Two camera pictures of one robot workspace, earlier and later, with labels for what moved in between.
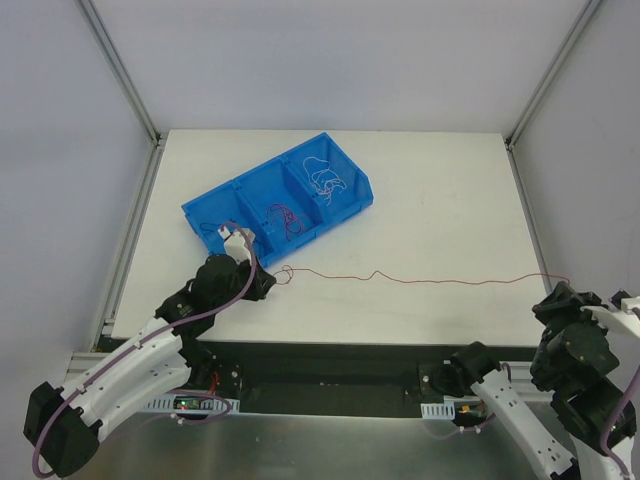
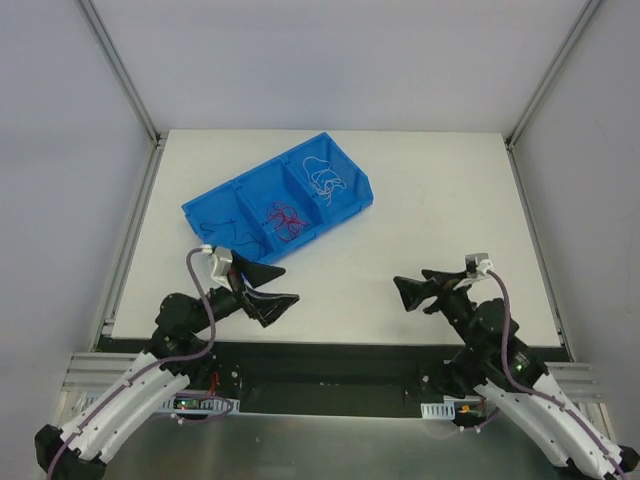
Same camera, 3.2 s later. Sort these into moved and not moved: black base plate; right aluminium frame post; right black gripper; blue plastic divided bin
Moved: right black gripper
Not moved: right aluminium frame post; black base plate; blue plastic divided bin
